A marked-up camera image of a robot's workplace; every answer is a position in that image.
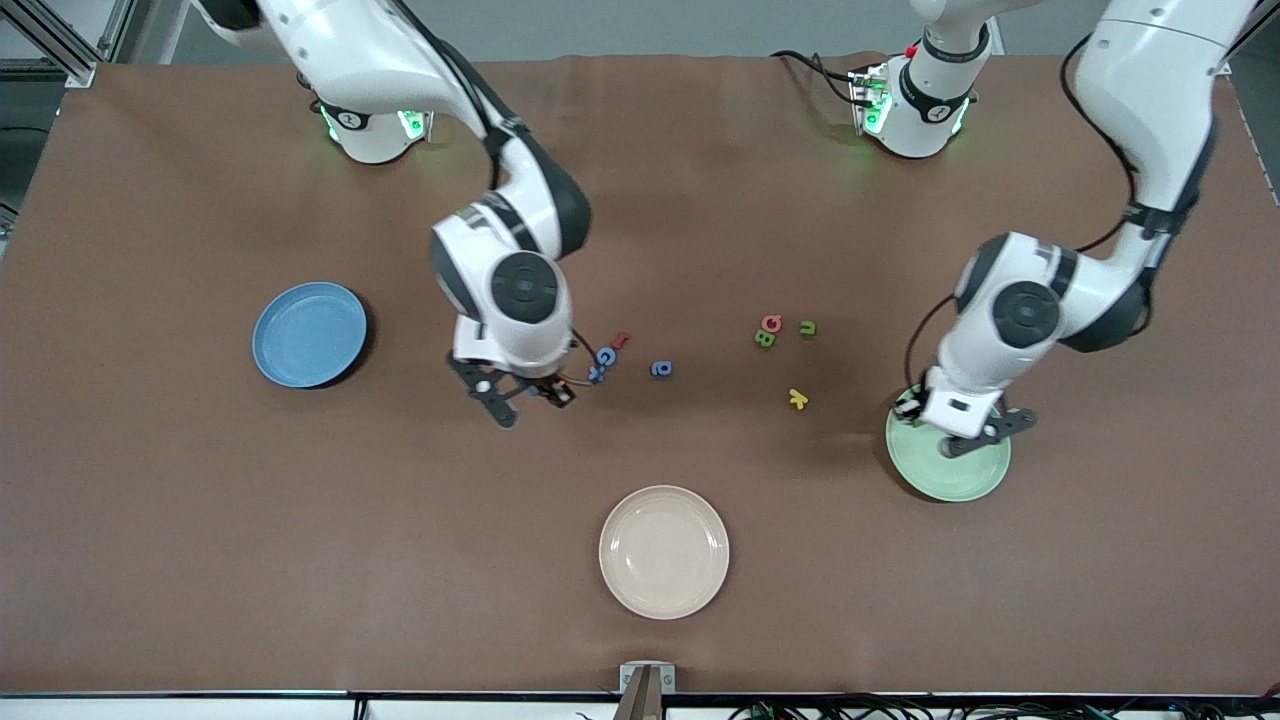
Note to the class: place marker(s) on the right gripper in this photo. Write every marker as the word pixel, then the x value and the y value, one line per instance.
pixel 541 383

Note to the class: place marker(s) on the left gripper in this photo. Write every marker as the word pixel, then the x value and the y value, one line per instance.
pixel 917 402

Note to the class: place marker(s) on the green foam letter B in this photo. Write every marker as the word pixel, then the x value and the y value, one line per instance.
pixel 765 339

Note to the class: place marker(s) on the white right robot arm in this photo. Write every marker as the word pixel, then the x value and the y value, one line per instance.
pixel 525 285

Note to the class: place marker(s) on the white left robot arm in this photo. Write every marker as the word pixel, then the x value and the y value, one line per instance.
pixel 1025 315

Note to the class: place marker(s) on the green plate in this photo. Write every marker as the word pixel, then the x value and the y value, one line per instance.
pixel 960 480

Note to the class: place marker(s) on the yellow foam letter K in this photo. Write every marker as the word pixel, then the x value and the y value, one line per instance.
pixel 797 399

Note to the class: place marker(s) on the pink foam letter Q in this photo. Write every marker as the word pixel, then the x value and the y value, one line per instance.
pixel 763 322

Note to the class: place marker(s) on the beige plate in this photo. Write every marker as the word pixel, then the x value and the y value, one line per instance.
pixel 664 552

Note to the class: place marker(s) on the blue plate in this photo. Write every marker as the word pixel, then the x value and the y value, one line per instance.
pixel 305 340

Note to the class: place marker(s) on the silver base connector box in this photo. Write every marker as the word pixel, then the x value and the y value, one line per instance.
pixel 868 95
pixel 418 122

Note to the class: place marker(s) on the brown table cover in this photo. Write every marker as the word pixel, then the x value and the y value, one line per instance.
pixel 200 550

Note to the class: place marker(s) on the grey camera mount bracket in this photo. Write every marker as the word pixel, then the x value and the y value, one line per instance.
pixel 645 690

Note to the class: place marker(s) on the aluminium frame profile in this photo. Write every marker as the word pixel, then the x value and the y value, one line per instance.
pixel 75 70
pixel 1240 75

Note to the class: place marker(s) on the white table edge rail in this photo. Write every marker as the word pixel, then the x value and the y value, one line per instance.
pixel 200 710

